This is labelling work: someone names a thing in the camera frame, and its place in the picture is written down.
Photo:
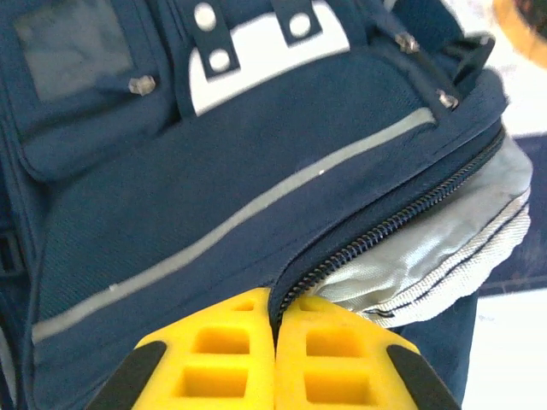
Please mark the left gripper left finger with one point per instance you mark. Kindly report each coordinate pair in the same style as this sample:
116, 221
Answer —
213, 367

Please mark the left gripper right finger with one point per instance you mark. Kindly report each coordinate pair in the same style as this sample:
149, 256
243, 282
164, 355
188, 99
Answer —
342, 367

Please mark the navy blue student backpack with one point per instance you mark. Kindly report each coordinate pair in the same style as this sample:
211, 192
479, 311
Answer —
171, 192

